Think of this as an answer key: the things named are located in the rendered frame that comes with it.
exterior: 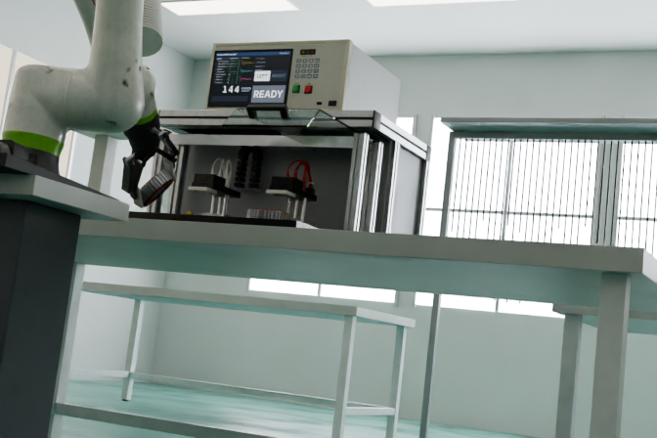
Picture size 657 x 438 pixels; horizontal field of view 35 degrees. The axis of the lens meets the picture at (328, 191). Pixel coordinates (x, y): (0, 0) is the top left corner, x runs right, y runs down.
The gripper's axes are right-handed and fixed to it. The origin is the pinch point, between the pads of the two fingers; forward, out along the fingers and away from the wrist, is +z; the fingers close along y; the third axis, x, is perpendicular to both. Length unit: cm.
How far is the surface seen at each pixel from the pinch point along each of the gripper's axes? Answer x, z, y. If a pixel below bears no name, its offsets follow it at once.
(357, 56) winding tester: -18, -11, 63
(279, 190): -25.3, 1.6, 20.0
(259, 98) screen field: 0.2, -1.5, 41.4
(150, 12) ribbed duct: 106, 46, 92
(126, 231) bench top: -8.9, -4.5, -17.3
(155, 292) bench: 179, 298, 114
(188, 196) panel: 14.0, 30.3, 21.4
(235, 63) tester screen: 13.2, -4.8, 45.9
